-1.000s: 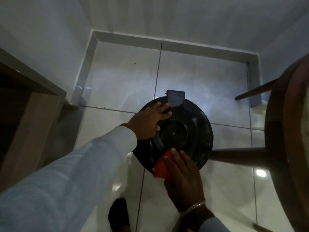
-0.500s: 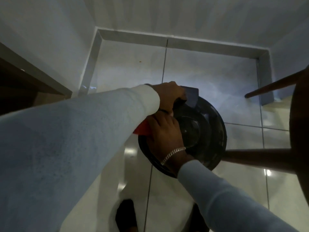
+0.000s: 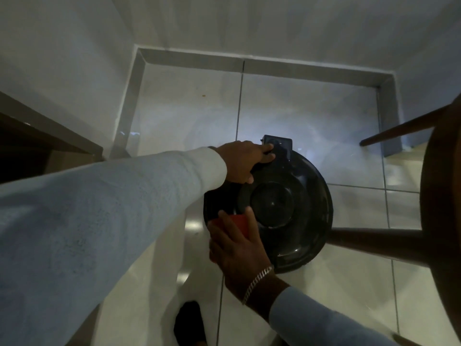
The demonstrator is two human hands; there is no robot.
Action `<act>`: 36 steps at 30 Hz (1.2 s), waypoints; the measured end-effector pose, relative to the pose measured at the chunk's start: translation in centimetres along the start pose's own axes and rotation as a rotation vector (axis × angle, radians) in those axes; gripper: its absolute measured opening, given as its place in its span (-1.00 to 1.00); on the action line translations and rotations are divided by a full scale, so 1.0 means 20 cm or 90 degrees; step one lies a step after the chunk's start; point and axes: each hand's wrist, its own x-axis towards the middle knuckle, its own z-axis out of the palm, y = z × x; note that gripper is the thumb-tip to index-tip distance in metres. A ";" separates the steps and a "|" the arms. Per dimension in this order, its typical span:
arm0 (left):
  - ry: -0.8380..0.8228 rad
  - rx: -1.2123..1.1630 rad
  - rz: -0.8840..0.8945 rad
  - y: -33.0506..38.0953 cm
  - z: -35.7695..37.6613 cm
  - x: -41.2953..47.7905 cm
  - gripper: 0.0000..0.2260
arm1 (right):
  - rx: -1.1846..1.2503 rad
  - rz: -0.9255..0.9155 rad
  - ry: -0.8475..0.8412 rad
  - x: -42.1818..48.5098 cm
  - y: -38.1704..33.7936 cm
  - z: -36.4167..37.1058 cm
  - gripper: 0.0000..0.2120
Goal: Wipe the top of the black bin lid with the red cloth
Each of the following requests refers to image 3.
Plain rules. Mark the person's right thumb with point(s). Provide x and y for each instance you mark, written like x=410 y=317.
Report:
x=224 y=223

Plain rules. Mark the person's left forearm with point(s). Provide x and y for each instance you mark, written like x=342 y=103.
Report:
x=108 y=226

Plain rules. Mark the small red object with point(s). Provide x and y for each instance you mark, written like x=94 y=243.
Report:
x=240 y=225

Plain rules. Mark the black round trash bin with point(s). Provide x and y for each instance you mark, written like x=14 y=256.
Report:
x=299 y=212

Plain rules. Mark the person's left fingers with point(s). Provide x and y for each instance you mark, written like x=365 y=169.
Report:
x=264 y=151

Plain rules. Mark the brown wooden furniture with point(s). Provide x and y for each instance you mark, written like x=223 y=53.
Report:
x=32 y=147

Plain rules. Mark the dark wooden stool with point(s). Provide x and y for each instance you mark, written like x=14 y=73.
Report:
x=435 y=219

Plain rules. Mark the person's black shoe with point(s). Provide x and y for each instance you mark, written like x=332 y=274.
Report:
x=189 y=326

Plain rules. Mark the person's right forearm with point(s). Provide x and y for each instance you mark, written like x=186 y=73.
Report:
x=309 y=320

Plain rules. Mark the person's right hand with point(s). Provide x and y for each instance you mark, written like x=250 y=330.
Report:
x=241 y=255

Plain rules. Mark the person's left hand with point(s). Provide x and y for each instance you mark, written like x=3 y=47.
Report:
x=237 y=158

